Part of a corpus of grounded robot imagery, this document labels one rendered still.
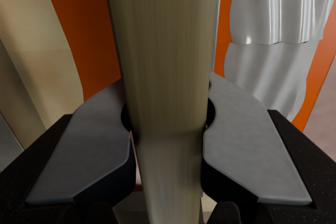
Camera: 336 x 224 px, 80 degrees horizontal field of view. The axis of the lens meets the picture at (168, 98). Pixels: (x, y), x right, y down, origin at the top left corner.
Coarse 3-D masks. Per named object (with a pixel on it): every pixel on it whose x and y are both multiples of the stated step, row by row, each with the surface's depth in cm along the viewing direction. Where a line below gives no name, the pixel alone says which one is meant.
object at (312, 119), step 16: (80, 48) 17; (96, 48) 17; (112, 48) 17; (224, 48) 16; (320, 48) 16; (80, 64) 17; (96, 64) 17; (112, 64) 17; (320, 64) 17; (80, 80) 18; (96, 80) 18; (112, 80) 18; (320, 80) 18; (320, 96) 19; (304, 112) 20; (320, 112) 20; (304, 128) 21; (320, 128) 21; (320, 144) 22
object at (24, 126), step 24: (0, 48) 16; (0, 72) 16; (0, 96) 16; (24, 96) 19; (0, 120) 17; (24, 120) 19; (0, 144) 18; (24, 144) 19; (0, 168) 20; (120, 216) 30; (144, 216) 30
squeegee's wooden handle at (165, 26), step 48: (144, 0) 5; (192, 0) 5; (144, 48) 6; (192, 48) 6; (144, 96) 7; (192, 96) 7; (144, 144) 8; (192, 144) 8; (144, 192) 10; (192, 192) 10
